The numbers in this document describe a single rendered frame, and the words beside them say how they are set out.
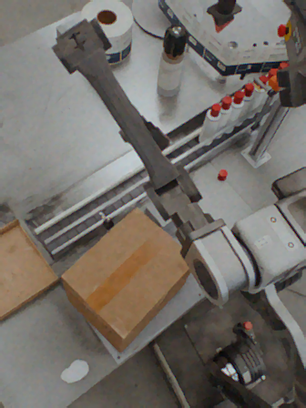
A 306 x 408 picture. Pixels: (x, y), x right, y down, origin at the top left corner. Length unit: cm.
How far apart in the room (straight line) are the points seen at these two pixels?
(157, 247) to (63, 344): 46
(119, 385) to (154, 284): 113
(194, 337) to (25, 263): 89
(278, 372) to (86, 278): 120
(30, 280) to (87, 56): 89
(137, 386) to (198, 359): 36
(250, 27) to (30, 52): 95
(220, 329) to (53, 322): 89
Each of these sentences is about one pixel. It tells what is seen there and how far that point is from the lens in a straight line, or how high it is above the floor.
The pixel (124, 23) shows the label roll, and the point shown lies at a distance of 194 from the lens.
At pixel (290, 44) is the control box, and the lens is 156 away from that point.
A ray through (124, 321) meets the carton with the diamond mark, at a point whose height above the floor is 112.
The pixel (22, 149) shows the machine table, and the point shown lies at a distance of 183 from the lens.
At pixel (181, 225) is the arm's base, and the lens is 98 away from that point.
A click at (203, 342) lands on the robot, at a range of 217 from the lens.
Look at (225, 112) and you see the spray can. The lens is 170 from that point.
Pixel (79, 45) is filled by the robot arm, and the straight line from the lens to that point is 96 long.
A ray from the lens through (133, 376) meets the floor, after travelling 237.
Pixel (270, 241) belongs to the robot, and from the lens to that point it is 95.
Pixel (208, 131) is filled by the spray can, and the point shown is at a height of 97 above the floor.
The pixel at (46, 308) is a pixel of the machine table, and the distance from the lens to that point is 158.
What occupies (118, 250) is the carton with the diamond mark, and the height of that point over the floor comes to 112.
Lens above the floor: 236
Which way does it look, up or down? 65 degrees down
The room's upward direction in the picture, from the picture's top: 11 degrees clockwise
